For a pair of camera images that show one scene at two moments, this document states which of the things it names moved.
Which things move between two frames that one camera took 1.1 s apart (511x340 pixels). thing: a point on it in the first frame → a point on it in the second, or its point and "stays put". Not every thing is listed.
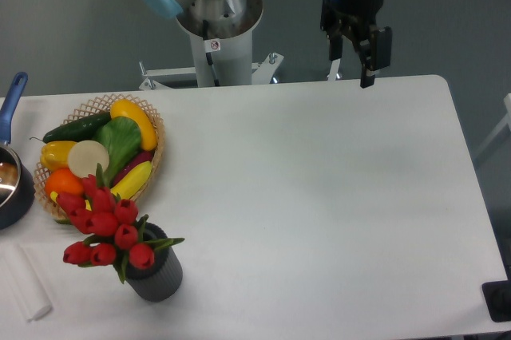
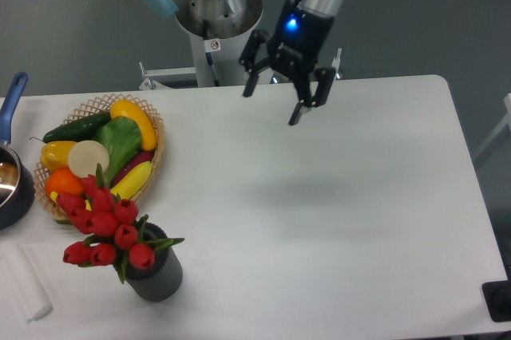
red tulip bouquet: (114, 232) stays put
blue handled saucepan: (17, 182) stays put
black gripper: (352, 9) → (301, 37)
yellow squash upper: (124, 108) stays put
